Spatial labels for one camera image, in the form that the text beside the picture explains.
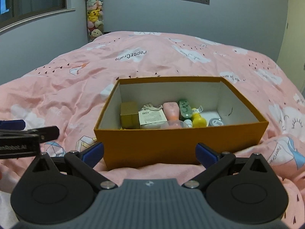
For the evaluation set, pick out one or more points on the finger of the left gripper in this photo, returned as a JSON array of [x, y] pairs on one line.
[[45, 134], [12, 124]]

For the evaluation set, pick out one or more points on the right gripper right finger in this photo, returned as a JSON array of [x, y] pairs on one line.
[[216, 166]]

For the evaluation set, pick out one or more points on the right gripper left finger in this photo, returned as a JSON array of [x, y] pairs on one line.
[[81, 164]]

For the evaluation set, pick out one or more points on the grey round tin pink label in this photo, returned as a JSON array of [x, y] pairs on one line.
[[215, 122]]

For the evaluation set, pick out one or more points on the yellow white bottle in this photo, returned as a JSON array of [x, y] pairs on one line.
[[196, 121]]

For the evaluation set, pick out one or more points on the gold rectangular box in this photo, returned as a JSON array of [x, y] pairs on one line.
[[129, 115]]

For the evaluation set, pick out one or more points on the beige box with drawstring pouch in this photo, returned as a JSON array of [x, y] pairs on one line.
[[151, 117]]

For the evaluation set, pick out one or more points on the pink sponge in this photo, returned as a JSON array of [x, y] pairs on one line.
[[174, 124]]

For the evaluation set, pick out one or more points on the orange cardboard box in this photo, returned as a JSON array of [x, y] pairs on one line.
[[243, 124]]

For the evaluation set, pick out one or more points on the window with grey sill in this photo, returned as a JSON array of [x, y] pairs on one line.
[[18, 12]]

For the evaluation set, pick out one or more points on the cream door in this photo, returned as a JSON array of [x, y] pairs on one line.
[[291, 55]]

